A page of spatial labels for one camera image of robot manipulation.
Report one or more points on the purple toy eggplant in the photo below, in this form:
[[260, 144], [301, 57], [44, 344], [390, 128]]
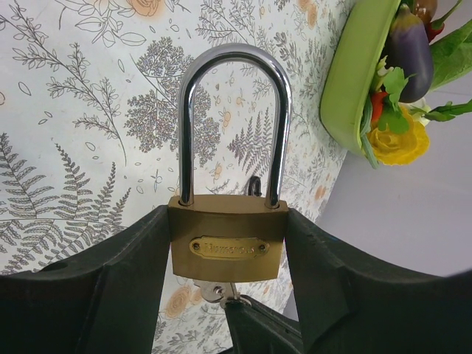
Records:
[[408, 48]]

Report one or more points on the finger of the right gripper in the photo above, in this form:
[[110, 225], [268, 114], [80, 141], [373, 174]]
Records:
[[256, 328]]

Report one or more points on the orange black padlock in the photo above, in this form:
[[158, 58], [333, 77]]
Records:
[[254, 186]]

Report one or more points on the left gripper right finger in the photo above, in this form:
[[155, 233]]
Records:
[[351, 302]]

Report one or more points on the brown toy mushroom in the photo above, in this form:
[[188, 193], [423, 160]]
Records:
[[424, 9]]

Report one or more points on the silver keys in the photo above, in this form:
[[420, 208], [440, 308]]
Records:
[[222, 293]]

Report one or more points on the floral patterned mat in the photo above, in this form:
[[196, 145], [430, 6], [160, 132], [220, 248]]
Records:
[[89, 139]]

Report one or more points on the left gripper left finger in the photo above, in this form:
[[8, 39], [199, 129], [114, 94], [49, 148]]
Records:
[[104, 299]]

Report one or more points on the brass padlock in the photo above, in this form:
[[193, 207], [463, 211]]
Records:
[[229, 238]]

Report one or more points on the green toy lettuce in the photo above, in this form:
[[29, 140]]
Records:
[[452, 53]]

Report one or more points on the yellow toy cabbage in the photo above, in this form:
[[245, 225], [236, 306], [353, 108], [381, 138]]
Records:
[[399, 149]]

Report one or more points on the green plastic tray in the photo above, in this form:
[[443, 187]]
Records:
[[352, 69]]

